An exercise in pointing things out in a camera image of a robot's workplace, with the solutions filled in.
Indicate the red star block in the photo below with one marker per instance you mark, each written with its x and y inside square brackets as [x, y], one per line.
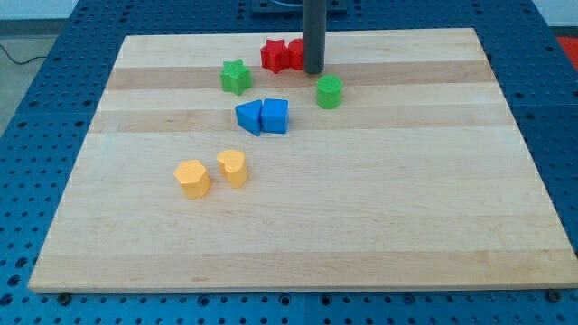
[275, 56]

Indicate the red round block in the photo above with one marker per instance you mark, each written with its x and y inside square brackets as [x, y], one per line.
[295, 48]

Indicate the blue cube block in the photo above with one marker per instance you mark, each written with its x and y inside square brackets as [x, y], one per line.
[274, 116]

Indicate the yellow heart block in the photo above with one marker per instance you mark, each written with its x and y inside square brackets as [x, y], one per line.
[233, 166]

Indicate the blue triangle block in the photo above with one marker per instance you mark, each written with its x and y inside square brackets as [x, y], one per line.
[249, 116]

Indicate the green cylinder block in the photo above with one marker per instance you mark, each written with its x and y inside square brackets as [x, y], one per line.
[329, 89]

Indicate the yellow hexagon block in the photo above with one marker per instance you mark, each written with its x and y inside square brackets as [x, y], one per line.
[193, 178]

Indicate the green star block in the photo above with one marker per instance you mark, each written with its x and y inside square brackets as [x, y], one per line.
[235, 77]

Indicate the light wooden board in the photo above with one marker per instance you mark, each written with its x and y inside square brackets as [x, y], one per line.
[420, 180]

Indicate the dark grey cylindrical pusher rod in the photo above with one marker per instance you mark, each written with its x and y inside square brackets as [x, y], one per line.
[314, 28]

